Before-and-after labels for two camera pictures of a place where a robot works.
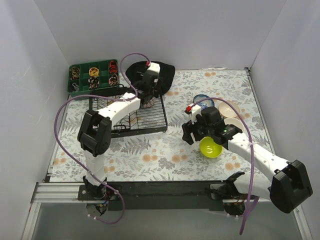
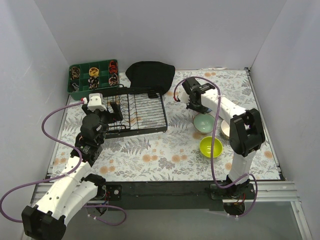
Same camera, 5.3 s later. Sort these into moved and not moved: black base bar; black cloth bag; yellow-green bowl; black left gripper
Moved: black left gripper
Not moved: black base bar; yellow-green bowl; black cloth bag
